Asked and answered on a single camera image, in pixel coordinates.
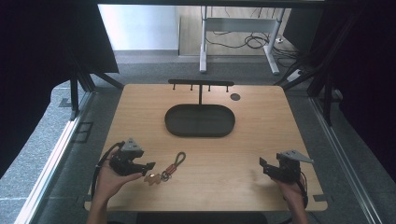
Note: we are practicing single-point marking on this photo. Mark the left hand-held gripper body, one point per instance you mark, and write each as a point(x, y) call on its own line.
point(126, 160)

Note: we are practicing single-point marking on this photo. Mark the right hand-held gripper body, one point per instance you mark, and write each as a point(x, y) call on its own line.
point(289, 168)

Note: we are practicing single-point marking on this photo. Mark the person's right hand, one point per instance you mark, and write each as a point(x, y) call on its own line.
point(291, 191)

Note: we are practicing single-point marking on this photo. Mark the person's left hand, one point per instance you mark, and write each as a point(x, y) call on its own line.
point(110, 183)

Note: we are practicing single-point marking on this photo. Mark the black key stand with tray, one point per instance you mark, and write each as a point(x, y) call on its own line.
point(199, 121)

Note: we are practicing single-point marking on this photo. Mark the black round table grommet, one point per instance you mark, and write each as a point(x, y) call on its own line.
point(235, 96)

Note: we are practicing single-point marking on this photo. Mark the person's dark clothing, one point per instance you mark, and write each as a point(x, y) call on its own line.
point(202, 218)

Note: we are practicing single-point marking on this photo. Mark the black metal stand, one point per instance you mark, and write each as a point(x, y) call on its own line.
point(74, 93)
point(325, 87)

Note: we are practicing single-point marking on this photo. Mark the white power strip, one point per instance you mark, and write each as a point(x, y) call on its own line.
point(294, 75)

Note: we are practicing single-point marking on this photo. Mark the black curtain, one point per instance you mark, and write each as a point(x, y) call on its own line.
point(364, 77)
point(34, 71)

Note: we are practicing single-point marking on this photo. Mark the aluminium rail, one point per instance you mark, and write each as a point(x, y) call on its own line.
point(49, 165)
point(342, 161)

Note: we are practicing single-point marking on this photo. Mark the white metal desk frame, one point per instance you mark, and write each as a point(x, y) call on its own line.
point(239, 24)

